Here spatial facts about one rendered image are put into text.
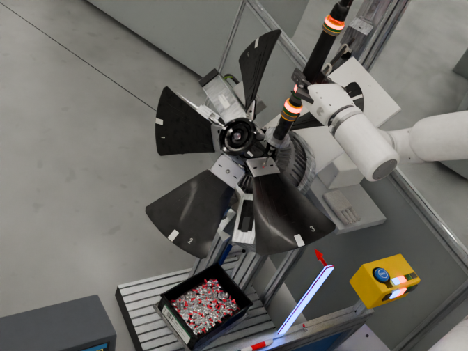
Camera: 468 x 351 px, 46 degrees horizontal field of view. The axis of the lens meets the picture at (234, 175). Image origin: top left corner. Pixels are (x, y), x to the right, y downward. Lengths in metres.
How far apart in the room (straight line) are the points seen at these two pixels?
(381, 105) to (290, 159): 0.34
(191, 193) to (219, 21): 2.18
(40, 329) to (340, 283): 1.65
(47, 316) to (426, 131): 0.77
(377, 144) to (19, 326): 0.77
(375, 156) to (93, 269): 1.74
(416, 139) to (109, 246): 1.89
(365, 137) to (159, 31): 2.89
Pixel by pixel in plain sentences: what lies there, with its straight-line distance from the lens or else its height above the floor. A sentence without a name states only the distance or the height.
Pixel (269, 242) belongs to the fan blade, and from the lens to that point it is 1.42.
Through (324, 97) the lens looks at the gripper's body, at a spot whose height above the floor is 1.52.
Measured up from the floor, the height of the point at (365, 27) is 1.42.
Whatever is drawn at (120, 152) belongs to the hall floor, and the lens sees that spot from 3.16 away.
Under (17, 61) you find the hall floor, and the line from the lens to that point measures 3.69.
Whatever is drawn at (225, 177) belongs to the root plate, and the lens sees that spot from 1.59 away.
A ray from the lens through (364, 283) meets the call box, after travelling 1.63.
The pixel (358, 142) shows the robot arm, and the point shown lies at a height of 1.52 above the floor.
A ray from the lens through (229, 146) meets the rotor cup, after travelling 1.54.
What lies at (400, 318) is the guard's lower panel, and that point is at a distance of 2.27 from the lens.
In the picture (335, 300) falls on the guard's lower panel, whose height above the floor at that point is 0.31.
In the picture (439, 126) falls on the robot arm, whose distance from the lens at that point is 1.09.
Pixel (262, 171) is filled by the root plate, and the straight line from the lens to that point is 1.52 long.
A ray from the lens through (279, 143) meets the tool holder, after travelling 1.44.
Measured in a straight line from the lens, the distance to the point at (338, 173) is 2.04.
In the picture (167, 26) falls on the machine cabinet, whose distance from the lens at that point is 3.89.
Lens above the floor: 2.16
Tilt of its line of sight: 41 degrees down
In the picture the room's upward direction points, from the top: 24 degrees clockwise
